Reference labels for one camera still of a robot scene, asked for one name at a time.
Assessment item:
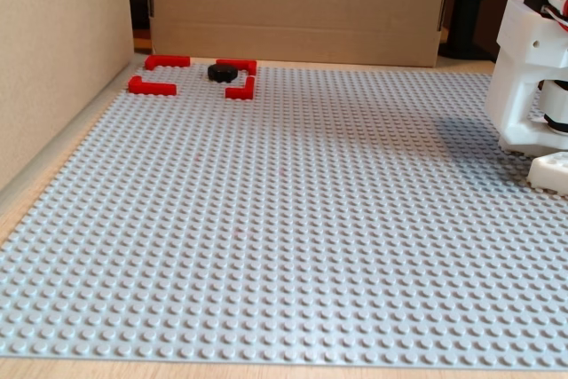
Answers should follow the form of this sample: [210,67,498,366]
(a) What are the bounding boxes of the black hexagonal Lego piece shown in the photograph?
[207,63,239,83]

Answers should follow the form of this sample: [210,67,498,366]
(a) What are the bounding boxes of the red white servo cable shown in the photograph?
[541,0,568,36]

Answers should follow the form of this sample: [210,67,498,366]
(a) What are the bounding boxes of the grey Lego baseplate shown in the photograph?
[0,59,568,374]

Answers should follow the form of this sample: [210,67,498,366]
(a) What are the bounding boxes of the brown cardboard box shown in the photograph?
[146,0,458,68]

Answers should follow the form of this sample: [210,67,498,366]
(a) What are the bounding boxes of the red L-shaped Lego beam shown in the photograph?
[128,75,178,97]
[225,75,256,101]
[216,59,258,76]
[145,55,191,70]

